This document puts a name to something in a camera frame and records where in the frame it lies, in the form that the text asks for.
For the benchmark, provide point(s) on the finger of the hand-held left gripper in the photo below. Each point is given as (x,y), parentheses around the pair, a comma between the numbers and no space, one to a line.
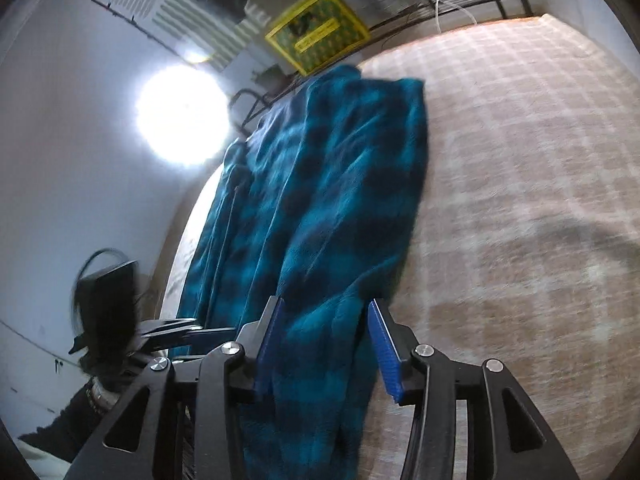
(167,326)
(190,340)

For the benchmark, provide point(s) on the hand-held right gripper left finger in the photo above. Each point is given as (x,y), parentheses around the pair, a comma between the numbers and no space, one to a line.
(267,345)

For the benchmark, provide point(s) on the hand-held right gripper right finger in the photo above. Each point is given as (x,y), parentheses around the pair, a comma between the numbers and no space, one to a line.
(385,350)

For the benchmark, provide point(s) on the teal plaid shirt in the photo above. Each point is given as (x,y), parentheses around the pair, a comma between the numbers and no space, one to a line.
(325,210)

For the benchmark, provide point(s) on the person's left forearm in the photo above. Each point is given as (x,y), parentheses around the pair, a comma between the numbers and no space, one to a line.
(65,425)

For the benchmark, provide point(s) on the bright round lamp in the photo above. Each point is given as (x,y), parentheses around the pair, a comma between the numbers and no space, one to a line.
(182,115)

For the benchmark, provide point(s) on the beige checked mat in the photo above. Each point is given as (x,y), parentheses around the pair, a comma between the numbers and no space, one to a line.
(525,185)

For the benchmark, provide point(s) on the small black pot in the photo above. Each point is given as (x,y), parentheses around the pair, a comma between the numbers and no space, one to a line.
(272,76)

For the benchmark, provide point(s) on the yellow patterned box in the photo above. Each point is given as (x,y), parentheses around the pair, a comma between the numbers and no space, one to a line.
(320,30)

